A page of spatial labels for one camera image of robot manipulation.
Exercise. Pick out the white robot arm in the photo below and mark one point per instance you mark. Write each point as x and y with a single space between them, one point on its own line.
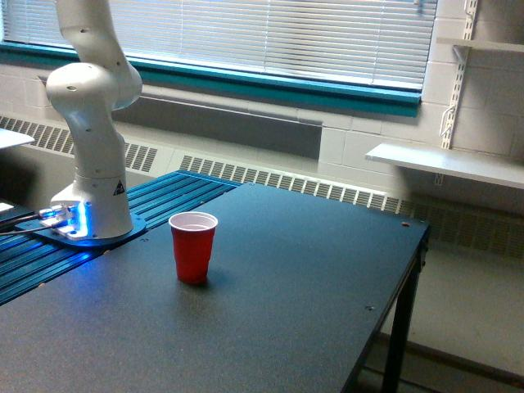
86 93

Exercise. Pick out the red plastic cup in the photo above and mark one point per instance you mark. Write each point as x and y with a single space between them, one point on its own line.
193 234

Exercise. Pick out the teal window sill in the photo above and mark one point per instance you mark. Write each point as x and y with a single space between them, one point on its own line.
237 84

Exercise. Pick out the white window blinds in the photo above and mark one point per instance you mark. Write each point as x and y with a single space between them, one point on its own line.
345 45

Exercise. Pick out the black table leg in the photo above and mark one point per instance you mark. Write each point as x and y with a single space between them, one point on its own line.
401 324

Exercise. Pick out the white baseboard radiator grille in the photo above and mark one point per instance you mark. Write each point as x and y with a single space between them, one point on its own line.
462 226

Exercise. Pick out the blue slotted aluminium table section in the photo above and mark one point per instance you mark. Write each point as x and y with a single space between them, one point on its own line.
28 260

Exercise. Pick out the white tabletop at left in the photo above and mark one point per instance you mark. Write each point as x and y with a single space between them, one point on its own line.
10 138

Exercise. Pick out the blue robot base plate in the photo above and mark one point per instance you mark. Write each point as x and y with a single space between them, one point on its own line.
139 227

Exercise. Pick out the lower white wall shelf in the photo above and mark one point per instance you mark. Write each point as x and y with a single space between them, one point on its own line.
461 164

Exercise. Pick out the white wall shelf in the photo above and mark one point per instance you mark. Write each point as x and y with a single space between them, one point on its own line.
482 45
461 164

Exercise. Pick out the upper white wall shelf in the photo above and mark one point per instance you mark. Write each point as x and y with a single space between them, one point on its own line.
482 45

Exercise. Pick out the white shelf bracket rail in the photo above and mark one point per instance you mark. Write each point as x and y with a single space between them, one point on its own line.
461 52

